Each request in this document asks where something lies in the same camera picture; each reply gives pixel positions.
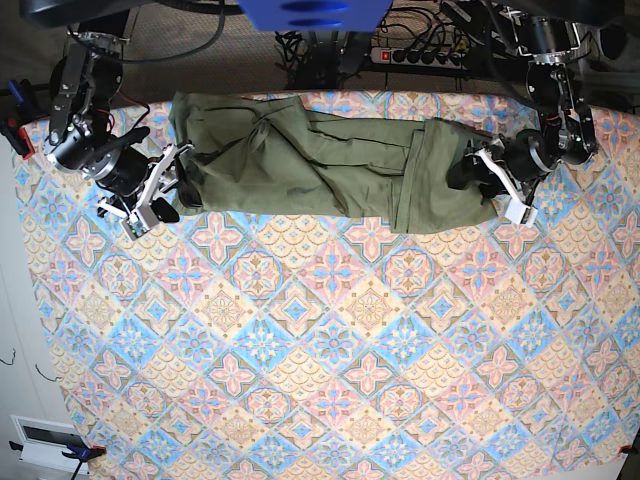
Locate white wall outlet box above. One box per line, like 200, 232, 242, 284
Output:
10, 415, 85, 474

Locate orange clamp bottom right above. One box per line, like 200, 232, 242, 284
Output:
619, 445, 639, 455

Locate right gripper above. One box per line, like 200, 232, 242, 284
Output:
82, 147, 203, 224

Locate black round stool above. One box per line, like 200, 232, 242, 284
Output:
49, 56, 73, 113

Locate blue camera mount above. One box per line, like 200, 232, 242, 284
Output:
238, 0, 392, 33

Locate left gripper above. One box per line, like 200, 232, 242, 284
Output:
446, 130, 558, 199

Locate green t-shirt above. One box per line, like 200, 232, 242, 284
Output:
169, 93, 496, 234

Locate blue clamp bottom left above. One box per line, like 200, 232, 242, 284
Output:
9, 441, 106, 479

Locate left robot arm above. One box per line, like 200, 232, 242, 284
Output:
443, 1, 598, 205

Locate white power strip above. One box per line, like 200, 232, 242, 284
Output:
369, 47, 463, 69

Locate patterned tablecloth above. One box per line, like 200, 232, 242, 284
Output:
10, 109, 639, 479

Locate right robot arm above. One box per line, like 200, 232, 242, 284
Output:
19, 1, 201, 239

